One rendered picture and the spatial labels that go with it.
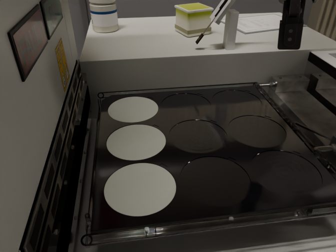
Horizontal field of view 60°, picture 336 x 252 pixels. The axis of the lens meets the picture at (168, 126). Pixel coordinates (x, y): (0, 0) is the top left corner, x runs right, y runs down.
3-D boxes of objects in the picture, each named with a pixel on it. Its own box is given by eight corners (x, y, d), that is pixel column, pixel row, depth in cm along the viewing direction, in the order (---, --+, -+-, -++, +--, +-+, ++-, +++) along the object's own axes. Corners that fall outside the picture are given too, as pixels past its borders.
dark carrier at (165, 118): (91, 234, 35) (90, 231, 35) (102, 98, 63) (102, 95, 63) (351, 202, 39) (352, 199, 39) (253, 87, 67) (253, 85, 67)
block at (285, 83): (275, 92, 68) (277, 81, 67) (268, 86, 71) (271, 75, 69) (306, 90, 69) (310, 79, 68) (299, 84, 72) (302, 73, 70)
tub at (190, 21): (187, 38, 75) (188, 10, 71) (173, 30, 80) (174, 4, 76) (211, 34, 77) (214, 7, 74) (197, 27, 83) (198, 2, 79)
